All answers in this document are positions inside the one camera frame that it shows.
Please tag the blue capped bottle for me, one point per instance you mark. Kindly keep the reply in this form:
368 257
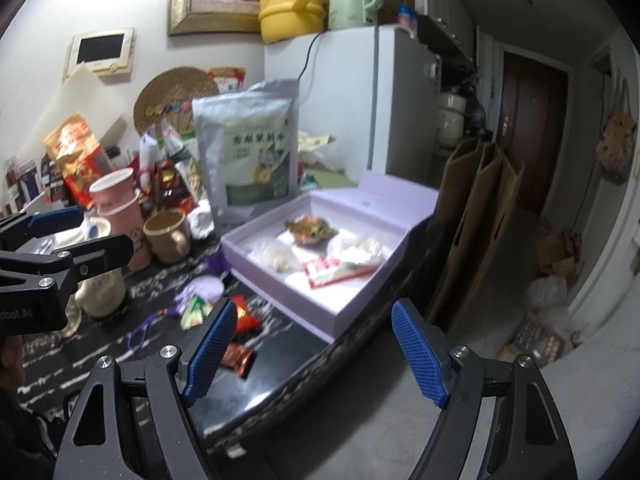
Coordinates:
407 17

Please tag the beige mug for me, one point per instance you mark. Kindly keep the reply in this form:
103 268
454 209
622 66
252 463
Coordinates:
167 237

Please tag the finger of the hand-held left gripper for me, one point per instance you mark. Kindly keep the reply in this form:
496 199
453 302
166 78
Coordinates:
55 221
100 255

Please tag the dark printed boxes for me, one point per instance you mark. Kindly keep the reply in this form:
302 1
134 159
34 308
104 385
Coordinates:
30 182

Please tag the clear plastic bag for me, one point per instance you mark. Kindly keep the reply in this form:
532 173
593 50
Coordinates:
547 295

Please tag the brown patterned tote bag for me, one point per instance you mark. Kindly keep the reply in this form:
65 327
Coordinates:
619 147

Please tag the red printed card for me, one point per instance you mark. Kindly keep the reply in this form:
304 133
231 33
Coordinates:
227 79

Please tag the silver stand-up pouch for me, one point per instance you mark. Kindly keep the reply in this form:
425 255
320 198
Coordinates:
250 150

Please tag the white puff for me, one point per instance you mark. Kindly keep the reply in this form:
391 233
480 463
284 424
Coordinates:
360 251
275 256

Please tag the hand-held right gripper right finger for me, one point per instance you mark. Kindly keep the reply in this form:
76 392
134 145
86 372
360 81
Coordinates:
420 355

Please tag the printed cardboard box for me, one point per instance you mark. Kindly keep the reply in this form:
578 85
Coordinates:
532 335

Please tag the purple patterned pouch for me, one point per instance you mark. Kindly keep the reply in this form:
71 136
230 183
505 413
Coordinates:
205 286

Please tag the pink cup with panda print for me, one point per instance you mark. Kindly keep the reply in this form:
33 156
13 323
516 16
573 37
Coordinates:
135 240

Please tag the white wall intercom panel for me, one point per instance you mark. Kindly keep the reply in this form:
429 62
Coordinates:
100 52

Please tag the bed with grey sheet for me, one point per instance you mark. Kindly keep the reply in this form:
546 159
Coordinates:
575 390

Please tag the long red white snack packet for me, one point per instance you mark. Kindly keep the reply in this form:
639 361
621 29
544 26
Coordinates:
335 271

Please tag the lavender gift box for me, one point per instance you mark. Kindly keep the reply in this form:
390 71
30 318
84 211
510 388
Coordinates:
350 300

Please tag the yellow card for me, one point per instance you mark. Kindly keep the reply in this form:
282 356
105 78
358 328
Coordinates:
314 142

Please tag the brown snack packet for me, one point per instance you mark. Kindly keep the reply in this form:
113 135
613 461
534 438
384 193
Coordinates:
239 360

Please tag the rolled white paper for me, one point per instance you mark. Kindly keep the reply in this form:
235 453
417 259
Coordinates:
146 152

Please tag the white refrigerator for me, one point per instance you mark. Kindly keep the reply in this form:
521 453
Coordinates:
350 100

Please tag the dark brown door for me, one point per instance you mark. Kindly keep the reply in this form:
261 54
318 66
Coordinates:
537 130

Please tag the bundle of colourful candy packets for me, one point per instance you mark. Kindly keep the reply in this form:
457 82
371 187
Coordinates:
310 230

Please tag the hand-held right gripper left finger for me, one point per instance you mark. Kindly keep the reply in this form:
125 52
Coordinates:
210 355

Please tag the white ceramic pot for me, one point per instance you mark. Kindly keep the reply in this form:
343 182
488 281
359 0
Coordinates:
450 130
454 102

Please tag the round woven straw fan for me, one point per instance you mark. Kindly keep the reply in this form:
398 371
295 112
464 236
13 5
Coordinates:
172 92

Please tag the green paper envelope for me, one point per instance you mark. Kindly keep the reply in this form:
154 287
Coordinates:
330 179

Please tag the red orange snack bag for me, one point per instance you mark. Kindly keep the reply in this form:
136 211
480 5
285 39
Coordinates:
77 160

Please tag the white wall cabinet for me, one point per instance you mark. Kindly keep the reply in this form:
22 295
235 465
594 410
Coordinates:
450 5

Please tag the crumpled brown paper bags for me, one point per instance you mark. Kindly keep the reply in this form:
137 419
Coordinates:
562 257

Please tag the yellow pot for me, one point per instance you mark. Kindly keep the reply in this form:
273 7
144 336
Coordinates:
290 15

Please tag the green white carton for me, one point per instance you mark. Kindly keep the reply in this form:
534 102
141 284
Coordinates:
180 152

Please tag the white board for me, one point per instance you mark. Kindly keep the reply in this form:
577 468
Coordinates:
75 102

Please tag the green white snack packet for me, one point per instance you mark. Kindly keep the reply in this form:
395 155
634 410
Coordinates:
195 312

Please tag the crumpled white tissue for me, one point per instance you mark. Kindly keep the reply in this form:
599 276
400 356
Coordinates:
204 220

